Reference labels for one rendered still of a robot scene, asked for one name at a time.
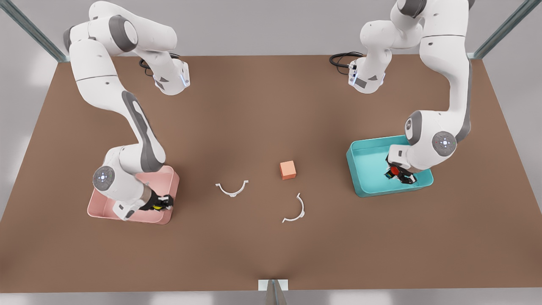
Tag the red button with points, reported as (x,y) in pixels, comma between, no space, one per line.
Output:
(394,170)

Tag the white curved clip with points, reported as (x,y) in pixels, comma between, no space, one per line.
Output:
(232,190)
(299,210)

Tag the blue storage box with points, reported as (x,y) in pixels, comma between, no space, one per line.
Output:
(368,169)

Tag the orange cube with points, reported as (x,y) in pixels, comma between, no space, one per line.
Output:
(288,170)

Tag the pink storage box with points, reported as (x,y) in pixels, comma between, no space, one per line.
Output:
(167,182)

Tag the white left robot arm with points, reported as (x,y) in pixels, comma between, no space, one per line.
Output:
(440,84)

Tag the silver frame post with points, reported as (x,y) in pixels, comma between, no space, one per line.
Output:
(499,29)
(34,31)
(273,291)

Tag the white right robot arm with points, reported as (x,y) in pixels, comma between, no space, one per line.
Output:
(127,118)

